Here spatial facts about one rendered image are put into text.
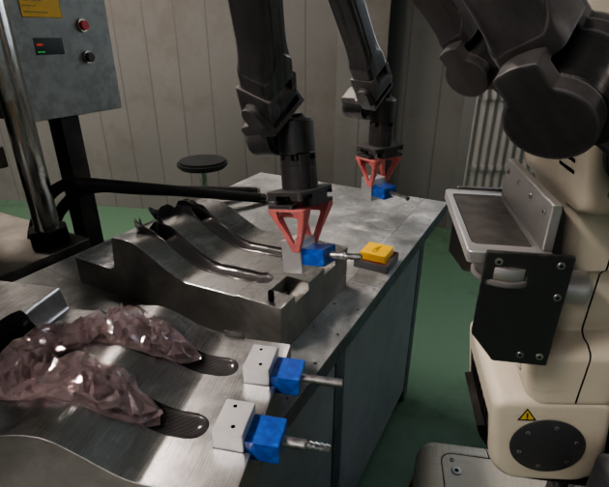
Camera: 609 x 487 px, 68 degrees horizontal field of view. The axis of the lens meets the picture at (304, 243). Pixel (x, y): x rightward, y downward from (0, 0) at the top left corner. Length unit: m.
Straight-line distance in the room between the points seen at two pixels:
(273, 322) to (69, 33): 1.02
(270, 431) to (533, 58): 0.45
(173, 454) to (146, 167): 3.27
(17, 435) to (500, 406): 0.62
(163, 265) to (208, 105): 2.63
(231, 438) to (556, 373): 0.44
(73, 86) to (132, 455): 1.10
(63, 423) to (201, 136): 3.02
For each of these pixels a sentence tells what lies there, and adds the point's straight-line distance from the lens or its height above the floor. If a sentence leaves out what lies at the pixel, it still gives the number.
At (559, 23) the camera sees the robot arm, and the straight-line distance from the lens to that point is 0.43.
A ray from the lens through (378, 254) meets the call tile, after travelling 1.02.
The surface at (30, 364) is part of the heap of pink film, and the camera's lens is 0.70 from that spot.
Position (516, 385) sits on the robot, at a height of 0.80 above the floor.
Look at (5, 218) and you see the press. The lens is 1.60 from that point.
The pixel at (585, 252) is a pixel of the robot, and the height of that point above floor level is 1.03.
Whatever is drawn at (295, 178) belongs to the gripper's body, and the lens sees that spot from 0.70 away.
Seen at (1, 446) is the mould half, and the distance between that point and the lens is 0.64.
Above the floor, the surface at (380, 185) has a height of 0.95.
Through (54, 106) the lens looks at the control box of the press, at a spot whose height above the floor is 1.10.
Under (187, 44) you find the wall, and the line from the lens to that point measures 3.43.
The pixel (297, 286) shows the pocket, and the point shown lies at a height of 0.87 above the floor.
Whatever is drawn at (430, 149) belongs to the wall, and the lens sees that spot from 3.27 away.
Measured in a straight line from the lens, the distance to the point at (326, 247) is 0.72.
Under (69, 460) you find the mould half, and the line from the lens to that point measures 0.59.
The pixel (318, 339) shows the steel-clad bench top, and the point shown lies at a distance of 0.81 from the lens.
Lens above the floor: 1.28
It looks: 25 degrees down
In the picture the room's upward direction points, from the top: straight up
